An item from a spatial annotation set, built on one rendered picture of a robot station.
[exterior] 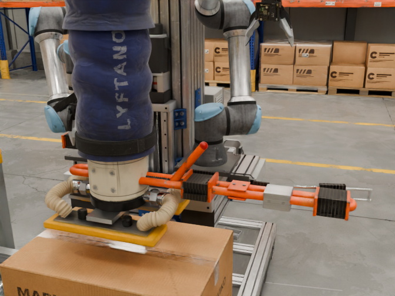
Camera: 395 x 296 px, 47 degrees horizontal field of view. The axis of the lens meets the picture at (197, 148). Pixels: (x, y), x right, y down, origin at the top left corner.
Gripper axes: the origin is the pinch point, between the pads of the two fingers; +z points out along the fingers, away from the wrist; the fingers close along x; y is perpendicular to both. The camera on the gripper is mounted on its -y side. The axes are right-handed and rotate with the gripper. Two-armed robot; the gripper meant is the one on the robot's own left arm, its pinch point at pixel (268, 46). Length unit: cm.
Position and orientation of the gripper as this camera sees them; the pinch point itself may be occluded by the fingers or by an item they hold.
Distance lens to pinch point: 149.6
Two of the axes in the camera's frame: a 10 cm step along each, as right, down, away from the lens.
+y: -2.9, 3.1, -9.1
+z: 0.1, 9.5, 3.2
